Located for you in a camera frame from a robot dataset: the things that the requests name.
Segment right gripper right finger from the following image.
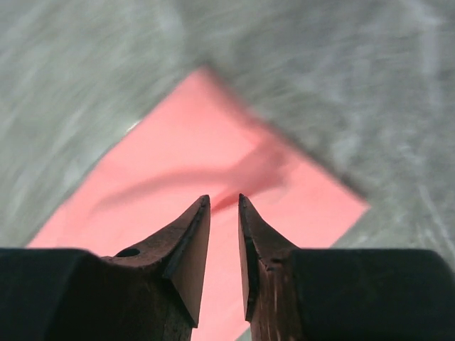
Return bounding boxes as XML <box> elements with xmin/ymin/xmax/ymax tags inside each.
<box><xmin>238</xmin><ymin>195</ymin><xmax>454</xmax><ymax>340</ymax></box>

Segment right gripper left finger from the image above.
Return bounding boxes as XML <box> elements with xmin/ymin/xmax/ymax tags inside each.
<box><xmin>1</xmin><ymin>195</ymin><xmax>210</xmax><ymax>340</ymax></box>

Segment salmon pink t shirt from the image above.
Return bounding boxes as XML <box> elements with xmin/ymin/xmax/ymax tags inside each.
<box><xmin>31</xmin><ymin>69</ymin><xmax>368</xmax><ymax>340</ymax></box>

